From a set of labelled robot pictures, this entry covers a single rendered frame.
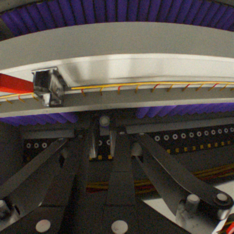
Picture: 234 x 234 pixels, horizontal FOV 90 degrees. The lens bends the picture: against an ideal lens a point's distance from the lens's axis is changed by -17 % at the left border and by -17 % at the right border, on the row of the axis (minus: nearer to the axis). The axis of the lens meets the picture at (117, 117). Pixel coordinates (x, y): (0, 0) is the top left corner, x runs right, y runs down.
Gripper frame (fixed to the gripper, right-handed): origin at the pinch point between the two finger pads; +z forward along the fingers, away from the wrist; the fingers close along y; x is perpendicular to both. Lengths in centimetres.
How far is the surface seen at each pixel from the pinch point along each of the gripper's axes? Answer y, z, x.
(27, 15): -13.6, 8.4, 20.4
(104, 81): 0.5, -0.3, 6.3
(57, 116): -7.6, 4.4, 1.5
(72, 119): -5.7, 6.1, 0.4
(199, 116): 19.7, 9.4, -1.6
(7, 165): -23.0, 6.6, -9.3
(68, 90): -3.8, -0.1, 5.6
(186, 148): 16.7, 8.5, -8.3
